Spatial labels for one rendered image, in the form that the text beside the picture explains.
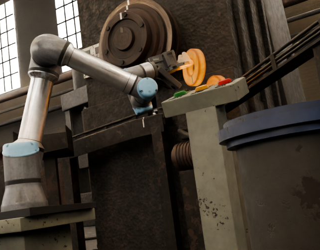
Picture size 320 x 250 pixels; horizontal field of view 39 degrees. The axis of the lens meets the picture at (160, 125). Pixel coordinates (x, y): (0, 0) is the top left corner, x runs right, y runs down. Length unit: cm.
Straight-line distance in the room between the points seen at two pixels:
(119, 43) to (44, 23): 982
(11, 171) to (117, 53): 104
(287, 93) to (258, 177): 212
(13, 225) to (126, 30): 128
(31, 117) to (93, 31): 120
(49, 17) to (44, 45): 1038
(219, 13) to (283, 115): 161
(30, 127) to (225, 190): 78
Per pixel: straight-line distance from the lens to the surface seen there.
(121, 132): 239
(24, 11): 1281
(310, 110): 81
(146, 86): 164
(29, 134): 172
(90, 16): 286
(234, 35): 235
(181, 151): 201
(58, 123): 1130
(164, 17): 235
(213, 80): 197
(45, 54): 168
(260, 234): 89
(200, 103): 132
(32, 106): 174
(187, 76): 197
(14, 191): 154
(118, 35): 237
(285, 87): 297
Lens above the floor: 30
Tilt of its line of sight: 9 degrees up
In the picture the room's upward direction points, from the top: 8 degrees counter-clockwise
